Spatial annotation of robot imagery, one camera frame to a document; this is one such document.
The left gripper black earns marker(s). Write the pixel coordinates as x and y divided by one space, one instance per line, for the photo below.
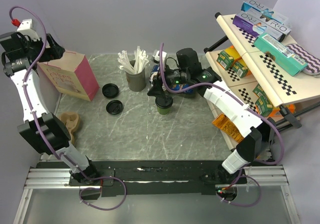
55 52

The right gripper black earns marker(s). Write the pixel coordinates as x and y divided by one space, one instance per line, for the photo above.
157 90

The black plastic cup lid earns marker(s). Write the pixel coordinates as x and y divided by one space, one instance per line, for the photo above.
164 102

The green paper cup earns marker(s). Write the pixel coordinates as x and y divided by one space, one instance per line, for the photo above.
163 111

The pink paper gift bag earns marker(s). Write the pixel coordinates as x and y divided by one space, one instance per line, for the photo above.
72 75

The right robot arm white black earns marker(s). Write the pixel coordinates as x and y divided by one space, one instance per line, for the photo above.
256 130

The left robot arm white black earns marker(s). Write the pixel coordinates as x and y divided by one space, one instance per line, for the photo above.
42 129

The blue chips bag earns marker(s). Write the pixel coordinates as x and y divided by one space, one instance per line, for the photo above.
176 79

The stack of black lids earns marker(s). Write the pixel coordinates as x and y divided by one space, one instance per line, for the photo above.
110 90

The cardboard cup carrier tray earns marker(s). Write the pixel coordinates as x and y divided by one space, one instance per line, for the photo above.
72 122

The orange snack packet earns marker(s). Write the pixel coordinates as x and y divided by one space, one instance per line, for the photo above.
223 123

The green yellow box upper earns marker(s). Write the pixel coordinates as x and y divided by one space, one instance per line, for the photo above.
227 57

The green yellow box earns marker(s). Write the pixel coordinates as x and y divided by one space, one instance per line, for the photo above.
227 57
241 69

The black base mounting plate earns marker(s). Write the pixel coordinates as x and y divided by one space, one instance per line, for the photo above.
150 177

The green box lower shelf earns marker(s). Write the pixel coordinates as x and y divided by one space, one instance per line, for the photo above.
263 104

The beige tiered shelf rack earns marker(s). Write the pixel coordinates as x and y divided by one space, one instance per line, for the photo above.
281 88

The purple toothpaste box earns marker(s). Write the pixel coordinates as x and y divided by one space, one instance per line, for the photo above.
254 25

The orange chips bag lower shelf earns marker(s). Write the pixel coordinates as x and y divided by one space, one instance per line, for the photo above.
276 110

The blue toothpaste box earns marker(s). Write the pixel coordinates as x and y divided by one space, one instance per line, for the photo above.
265 10

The teal box with barcode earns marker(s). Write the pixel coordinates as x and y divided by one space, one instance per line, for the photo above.
283 56

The purple wavy striped pouch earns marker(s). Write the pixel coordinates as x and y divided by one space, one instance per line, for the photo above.
313 65

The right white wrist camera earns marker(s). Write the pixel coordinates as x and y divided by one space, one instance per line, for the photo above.
156 58

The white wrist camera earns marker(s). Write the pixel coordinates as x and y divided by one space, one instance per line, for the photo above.
28 27
156 58

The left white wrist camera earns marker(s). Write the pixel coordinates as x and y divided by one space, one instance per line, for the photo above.
28 27

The aluminium rail frame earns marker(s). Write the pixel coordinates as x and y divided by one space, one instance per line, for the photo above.
60 179

